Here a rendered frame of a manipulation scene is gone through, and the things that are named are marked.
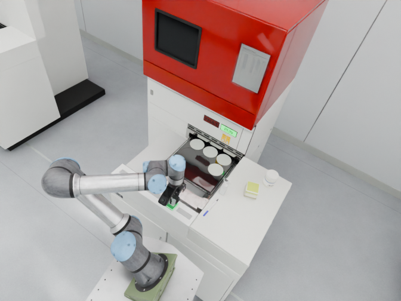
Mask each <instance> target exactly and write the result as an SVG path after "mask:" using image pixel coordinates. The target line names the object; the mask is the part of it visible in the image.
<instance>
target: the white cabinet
mask: <svg viewBox="0 0 401 301"><path fill-rule="evenodd" d="M109 197H110V202H111V203H112V204H113V205H114V206H115V207H116V208H118V209H119V210H120V211H121V212H122V213H128V214H129V215H131V216H132V215H133V216H136V217H138V218H139V219H140V221H141V224H142V226H143V236H144V237H149V238H154V239H159V240H162V241H165V242H167V243H168V244H171V245H173V246H174V247H175V248H176V249H177V250H178V251H179V252H181V253H182V254H183V255H184V256H186V257H187V258H188V259H189V260H190V261H191V262H192V263H193V264H194V265H196V266H197V267H198V268H199V269H200V270H201V271H202V272H203V273H204V275H203V277H202V279H201V281H200V284H199V287H198V289H197V291H196V293H195V295H197V297H199V298H200V299H202V300H203V301H224V300H225V299H226V297H227V296H228V295H229V293H230V292H231V290H232V289H233V287H234V286H235V285H236V283H237V282H238V281H239V279H240V278H241V276H240V275H239V274H237V273H236V272H235V271H233V270H232V269H230V268H229V267H227V266H226V265H225V264H223V263H221V262H220V261H219V260H217V259H216V258H215V257H213V256H212V255H210V254H209V253H207V252H206V251H205V250H203V249H202V248H200V247H199V246H197V245H196V244H195V243H193V242H191V240H189V239H187V238H185V237H183V236H182V235H180V234H179V233H178V232H176V231H175V230H173V229H172V228H170V227H169V226H168V225H166V224H165V223H164V222H162V221H161V220H159V219H158V218H156V217H155V216H154V215H152V214H150V213H149V212H148V211H146V210H145V209H144V208H142V207H140V206H139V205H138V204H136V203H135V202H134V201H132V200H131V199H129V198H128V197H127V196H125V195H124V194H122V193H121V192H116V193H109Z"/></svg>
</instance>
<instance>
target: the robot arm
mask: <svg viewBox="0 0 401 301"><path fill-rule="evenodd" d="M185 168H186V160H185V159H184V157H183V156H181V155H173V156H172V157H170V159H169V160H160V161H152V160H150V161H144V162H143V172H142V173H124V174H101V175H89V176H87V175H86V174H85V173H84V172H83V171H81V168H80V165H79V163H78V162H77V160H75V159H73V158H70V157H61V158H58V159H56V160H55V161H54V162H53V163H52V164H51V165H50V167H49V169H48V170H47V171H46V172H45V173H44V175H43V176H42V179H41V186H42V188H43V190H44V192H45V193H46V194H48V195H49V196H52V197H54V198H76V199H77V200H78V201H80V202H81V203H82V204H83V205H84V206H86V208H88V209H89V210H90V211H91V212H93V213H94V214H95V215H96V216H97V217H98V218H99V219H101V220H102V221H103V222H104V223H105V224H106V225H107V226H109V227H110V233H111V234H113V235H114V236H115V237H116V238H115V239H114V241H113V242H112V245H111V247H110V251H111V254H112V255H113V256H114V258H115V259H116V260H117V261H119V262H121V263H122V264H123V265H124V266H125V267H126V268H127V269H128V270H129V271H130V272H132V274H133V276H134V278H135V280H136V282H137V284H138V285H139V286H140V287H148V286H150V285H152V284H153V283H154V282H155V281H156V280H157V279H158V278H159V277H160V275H161V274H162V272H163V269H164V266H165V262H164V259H163V258H161V256H158V255H157V254H154V253H151V252H150V251H149V250H148V249H147V248H146V247H145V246H144V245H143V226H142V224H141V221H140V219H139V218H138V217H136V216H133V215H132V216H131V215H129V214H128V213H122V212H121V211H120V210H119V209H118V208H116V207H115V206H114V205H113V204H112V203H111V202H110V201H109V200H108V199H107V198H106V197H105V196H103V195H102V194H106V193H116V192H134V191H151V193H153V194H161V193H162V195H161V197H160V198H159V200H158V203H160V204H161V205H163V206H167V205H168V203H170V204H171V205H175V204H176V203H178V202H179V200H180V193H181V191H182V190H183V192H184V191H185V190H186V184H185V183H184V171H185ZM165 176H168V185H167V184H166V177H165ZM183 184H184V186H183ZM184 188H185V189H184Z"/></svg>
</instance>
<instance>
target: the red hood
mask: <svg viewBox="0 0 401 301"><path fill-rule="evenodd" d="M328 2H329V0H142V27H143V74H144V75H146V76H148V77H149V78H152V79H153V80H155V81H157V82H159V83H161V84H163V85H165V86H166V87H168V88H170V89H172V90H174V91H176V92H178V93H180V94H182V95H184V96H186V97H188V98H190V99H191V100H193V101H195V102H197V103H199V104H201V105H203V106H205V107H206V108H208V109H210V110H213V111H214V112H216V113H218V114H220V115H222V116H224V117H226V118H227V119H229V120H231V121H233V122H235V123H237V124H239V125H241V126H243V127H245V128H247V129H249V130H251V131H252V129H253V128H254V127H255V126H256V125H257V123H258V122H259V121H260V119H261V118H262V117H263V116H264V115H265V114H266V112H267V111H268V110H269V109H270V108H271V106H272V105H273V103H274V102H275V101H276V100H277V99H278V98H279V96H280V95H281V94H282V93H283V92H284V90H285V89H286V88H287V86H288V85H289V84H290V83H291V82H292V80H293V79H294V78H295V76H296V74H297V72H298V69H299V67H300V64H301V62H302V60H303V58H304V56H305V53H306V51H307V49H308V47H309V45H310V42H311V40H312V37H313V35H314V33H315V31H316V29H317V26H318V24H319V22H320V20H321V18H322V15H323V13H324V10H325V8H326V6H327V4H328Z"/></svg>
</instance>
